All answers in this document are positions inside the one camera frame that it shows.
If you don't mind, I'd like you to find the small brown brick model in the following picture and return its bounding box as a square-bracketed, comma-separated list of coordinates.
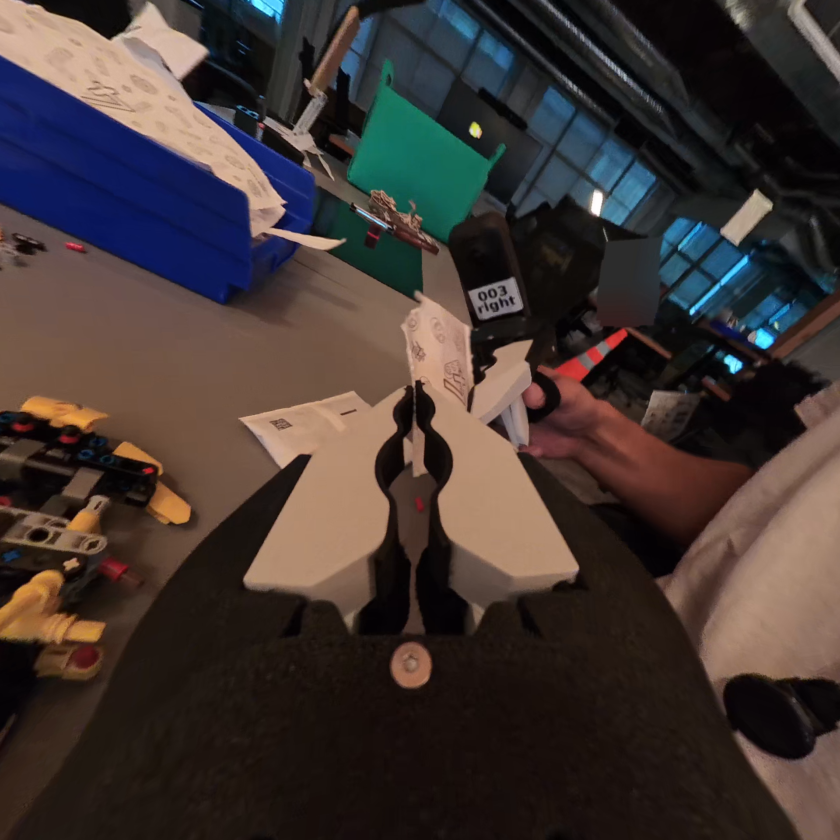
[350, 189, 442, 256]

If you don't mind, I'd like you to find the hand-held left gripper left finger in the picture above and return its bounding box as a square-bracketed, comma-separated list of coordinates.
[241, 386, 416, 616]

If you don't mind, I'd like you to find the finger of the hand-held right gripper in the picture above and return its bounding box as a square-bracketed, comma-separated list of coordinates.
[469, 338, 534, 424]

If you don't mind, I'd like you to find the orange traffic cone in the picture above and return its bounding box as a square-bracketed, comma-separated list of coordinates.
[556, 328, 629, 383]

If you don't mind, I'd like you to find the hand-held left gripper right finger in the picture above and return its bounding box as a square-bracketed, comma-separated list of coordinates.
[415, 381, 581, 622]

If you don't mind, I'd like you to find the person's right forearm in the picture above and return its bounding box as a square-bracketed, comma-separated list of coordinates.
[577, 410, 756, 549]

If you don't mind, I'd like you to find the grey desk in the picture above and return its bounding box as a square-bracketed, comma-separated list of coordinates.
[0, 154, 592, 815]

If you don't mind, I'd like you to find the person's right hand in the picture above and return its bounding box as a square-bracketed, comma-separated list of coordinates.
[521, 367, 614, 460]

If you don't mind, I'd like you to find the large printed paper bag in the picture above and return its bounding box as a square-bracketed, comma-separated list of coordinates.
[0, 0, 287, 234]

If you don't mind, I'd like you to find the small printed leaflet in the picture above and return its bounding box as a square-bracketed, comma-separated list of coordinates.
[640, 390, 701, 435]

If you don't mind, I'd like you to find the green plastic bin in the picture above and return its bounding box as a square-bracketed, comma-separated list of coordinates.
[346, 59, 508, 225]

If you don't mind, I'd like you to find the person in beige shirt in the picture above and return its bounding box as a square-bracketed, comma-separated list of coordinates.
[656, 384, 840, 840]

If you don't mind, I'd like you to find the blue plastic bin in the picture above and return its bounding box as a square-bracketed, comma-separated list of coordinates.
[0, 54, 318, 305]

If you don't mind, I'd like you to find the small printed paper bag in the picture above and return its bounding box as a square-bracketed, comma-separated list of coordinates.
[400, 294, 475, 478]

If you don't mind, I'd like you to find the cluster of small brick pins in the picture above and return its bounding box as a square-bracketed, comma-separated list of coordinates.
[0, 231, 48, 265]

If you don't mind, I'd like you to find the yellow black brick car model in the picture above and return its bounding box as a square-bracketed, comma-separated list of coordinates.
[0, 395, 193, 685]

